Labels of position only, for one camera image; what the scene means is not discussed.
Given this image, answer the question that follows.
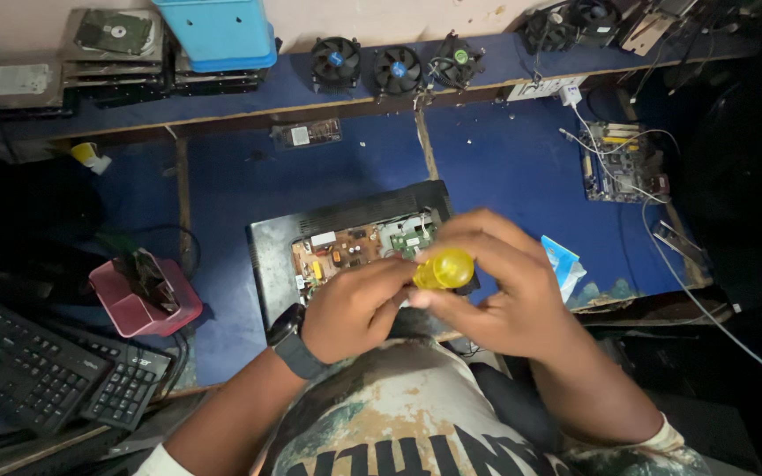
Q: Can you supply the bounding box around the pile of black cooler fans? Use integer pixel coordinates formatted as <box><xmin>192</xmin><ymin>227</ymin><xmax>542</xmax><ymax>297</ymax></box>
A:
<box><xmin>516</xmin><ymin>0</ymin><xmax>623</xmax><ymax>54</ymax></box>

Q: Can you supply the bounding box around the yellow tape roll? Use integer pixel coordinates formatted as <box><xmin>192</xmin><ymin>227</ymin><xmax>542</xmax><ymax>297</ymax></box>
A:
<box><xmin>69</xmin><ymin>141</ymin><xmax>112</xmax><ymax>176</ymax></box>

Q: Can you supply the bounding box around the pink plastic bin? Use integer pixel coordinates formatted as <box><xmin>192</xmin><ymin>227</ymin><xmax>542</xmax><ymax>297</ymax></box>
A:
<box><xmin>88</xmin><ymin>249</ymin><xmax>204</xmax><ymax>338</ymax></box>

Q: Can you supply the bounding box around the person's left hand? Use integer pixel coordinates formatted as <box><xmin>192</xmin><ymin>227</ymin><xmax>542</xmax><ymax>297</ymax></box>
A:
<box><xmin>301</xmin><ymin>257</ymin><xmax>421</xmax><ymax>366</ymax></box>

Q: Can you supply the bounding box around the green computer motherboard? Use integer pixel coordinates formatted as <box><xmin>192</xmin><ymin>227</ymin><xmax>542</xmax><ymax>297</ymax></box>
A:
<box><xmin>579</xmin><ymin>120</ymin><xmax>672</xmax><ymax>205</ymax></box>

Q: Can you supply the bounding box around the white power strip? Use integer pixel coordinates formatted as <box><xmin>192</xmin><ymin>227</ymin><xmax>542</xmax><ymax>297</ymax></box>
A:
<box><xmin>506</xmin><ymin>75</ymin><xmax>588</xmax><ymax>102</ymax></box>

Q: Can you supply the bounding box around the opened black electronic device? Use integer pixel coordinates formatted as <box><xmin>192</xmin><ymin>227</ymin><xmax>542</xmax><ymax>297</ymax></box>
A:
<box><xmin>246</xmin><ymin>180</ymin><xmax>481</xmax><ymax>330</ymax></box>

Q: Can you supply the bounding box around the memory module with white label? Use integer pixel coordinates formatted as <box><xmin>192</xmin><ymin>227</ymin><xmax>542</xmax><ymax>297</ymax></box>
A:
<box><xmin>270</xmin><ymin>118</ymin><xmax>344</xmax><ymax>152</ymax></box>

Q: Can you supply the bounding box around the blue white plastic packet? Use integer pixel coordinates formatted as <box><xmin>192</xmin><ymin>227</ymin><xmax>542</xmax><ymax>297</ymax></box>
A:
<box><xmin>540</xmin><ymin>234</ymin><xmax>587</xmax><ymax>304</ymax></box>

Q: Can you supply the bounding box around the stack of hard drives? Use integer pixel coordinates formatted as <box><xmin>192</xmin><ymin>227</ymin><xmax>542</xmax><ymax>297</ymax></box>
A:
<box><xmin>57</xmin><ymin>7</ymin><xmax>269</xmax><ymax>110</ymax></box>

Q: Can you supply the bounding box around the black computer keyboard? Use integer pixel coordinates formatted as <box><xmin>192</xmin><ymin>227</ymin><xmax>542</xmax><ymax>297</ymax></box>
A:
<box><xmin>0</xmin><ymin>295</ymin><xmax>112</xmax><ymax>437</ymax></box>
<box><xmin>44</xmin><ymin>322</ymin><xmax>174</xmax><ymax>432</ymax></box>

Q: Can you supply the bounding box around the white cable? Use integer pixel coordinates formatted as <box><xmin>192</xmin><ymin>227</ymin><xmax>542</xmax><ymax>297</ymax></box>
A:
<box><xmin>558</xmin><ymin>102</ymin><xmax>762</xmax><ymax>395</ymax></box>

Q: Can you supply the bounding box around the person's right hand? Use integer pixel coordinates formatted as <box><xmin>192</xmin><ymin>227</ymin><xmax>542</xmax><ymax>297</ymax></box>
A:
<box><xmin>409</xmin><ymin>208</ymin><xmax>577</xmax><ymax>361</ymax></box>

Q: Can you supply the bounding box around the person's camouflage shirt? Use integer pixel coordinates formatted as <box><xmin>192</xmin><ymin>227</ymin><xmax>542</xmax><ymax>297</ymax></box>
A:
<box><xmin>133</xmin><ymin>334</ymin><xmax>713</xmax><ymax>476</ymax></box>

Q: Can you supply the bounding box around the yellow handled screwdriver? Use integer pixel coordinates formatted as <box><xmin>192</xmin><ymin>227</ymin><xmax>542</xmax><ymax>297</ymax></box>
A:
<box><xmin>412</xmin><ymin>248</ymin><xmax>476</xmax><ymax>291</ymax></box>

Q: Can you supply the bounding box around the black cooler fan blue hub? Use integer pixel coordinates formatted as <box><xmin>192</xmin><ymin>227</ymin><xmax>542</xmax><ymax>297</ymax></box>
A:
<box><xmin>309</xmin><ymin>36</ymin><xmax>362</xmax><ymax>93</ymax></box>
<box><xmin>372</xmin><ymin>45</ymin><xmax>423</xmax><ymax>97</ymax></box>

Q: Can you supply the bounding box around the grey hard drive white label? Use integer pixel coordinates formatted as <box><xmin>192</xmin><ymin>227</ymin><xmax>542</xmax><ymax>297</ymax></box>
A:
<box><xmin>0</xmin><ymin>63</ymin><xmax>66</xmax><ymax>112</ymax></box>

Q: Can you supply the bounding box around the blue plastic container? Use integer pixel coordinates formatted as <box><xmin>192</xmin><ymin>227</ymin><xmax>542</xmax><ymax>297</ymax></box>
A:
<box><xmin>151</xmin><ymin>0</ymin><xmax>279</xmax><ymax>74</ymax></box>

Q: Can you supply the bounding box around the black cooler fan green hub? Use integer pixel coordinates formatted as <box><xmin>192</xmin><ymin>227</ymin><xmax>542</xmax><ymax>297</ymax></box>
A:
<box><xmin>428</xmin><ymin>30</ymin><xmax>486</xmax><ymax>91</ymax></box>

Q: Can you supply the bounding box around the black smartwatch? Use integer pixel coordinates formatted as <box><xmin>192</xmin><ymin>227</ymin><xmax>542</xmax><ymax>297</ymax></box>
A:
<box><xmin>267</xmin><ymin>303</ymin><xmax>330</xmax><ymax>381</ymax></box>

